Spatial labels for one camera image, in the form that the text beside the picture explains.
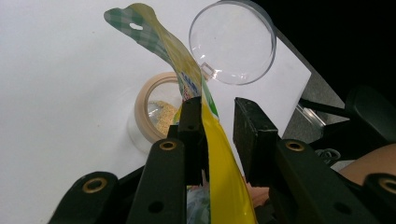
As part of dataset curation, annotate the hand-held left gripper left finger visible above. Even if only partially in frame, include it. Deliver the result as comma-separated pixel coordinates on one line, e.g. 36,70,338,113
167,96,209,187

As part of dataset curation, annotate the right hand-held gripper black cable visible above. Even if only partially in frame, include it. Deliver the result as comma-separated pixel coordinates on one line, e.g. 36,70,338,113
315,147,343,164

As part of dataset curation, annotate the yellow and green spout pouch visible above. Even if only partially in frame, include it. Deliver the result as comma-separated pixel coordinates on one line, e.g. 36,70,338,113
103,3,260,224

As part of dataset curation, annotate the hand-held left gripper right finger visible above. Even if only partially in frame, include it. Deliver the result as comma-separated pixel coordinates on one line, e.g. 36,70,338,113
233,97,279,189

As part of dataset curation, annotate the black rounded object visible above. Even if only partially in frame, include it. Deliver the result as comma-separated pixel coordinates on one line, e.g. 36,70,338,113
298,84,396,150

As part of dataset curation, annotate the metal floor rail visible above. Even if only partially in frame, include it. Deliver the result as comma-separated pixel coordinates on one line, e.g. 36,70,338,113
293,103,327,129

